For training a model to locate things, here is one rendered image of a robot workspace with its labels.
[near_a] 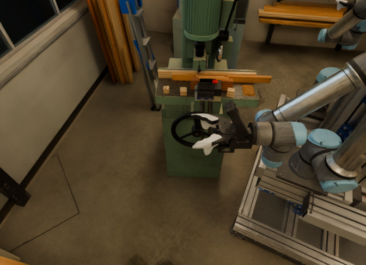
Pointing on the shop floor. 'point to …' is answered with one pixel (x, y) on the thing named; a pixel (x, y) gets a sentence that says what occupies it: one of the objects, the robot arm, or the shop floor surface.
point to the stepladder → (140, 38)
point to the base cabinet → (188, 154)
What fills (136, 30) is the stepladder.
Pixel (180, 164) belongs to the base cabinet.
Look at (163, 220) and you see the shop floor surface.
